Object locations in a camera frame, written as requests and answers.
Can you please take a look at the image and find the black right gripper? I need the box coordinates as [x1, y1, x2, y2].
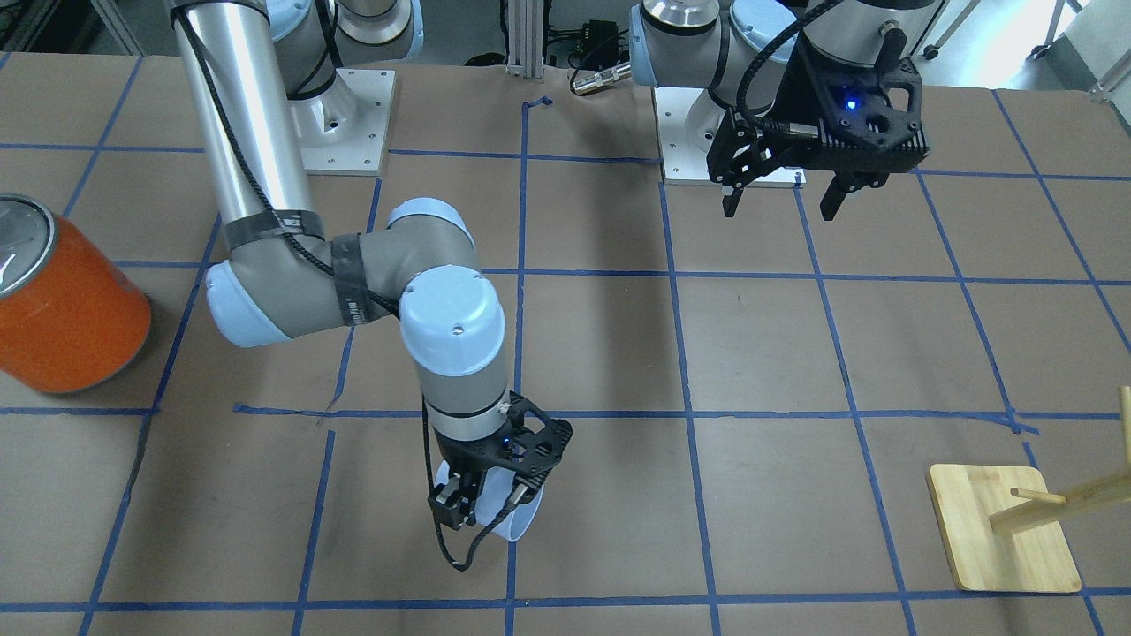
[428, 393, 573, 530]

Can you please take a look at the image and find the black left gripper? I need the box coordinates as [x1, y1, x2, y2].
[706, 28, 929, 222]

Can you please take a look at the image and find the light blue paper cup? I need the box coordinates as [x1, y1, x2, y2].
[461, 467, 543, 542]

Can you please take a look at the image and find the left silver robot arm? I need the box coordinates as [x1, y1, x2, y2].
[629, 1, 936, 221]

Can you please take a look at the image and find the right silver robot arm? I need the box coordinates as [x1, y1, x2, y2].
[166, 1, 573, 541]

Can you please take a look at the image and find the wooden cup rack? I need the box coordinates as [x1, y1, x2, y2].
[927, 385, 1131, 593]

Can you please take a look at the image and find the orange cylindrical can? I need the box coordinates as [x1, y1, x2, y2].
[1, 194, 152, 394]

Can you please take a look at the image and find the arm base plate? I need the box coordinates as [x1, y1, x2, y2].
[287, 69, 396, 177]
[651, 84, 806, 188]

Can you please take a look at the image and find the aluminium frame post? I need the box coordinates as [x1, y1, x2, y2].
[504, 0, 546, 83]

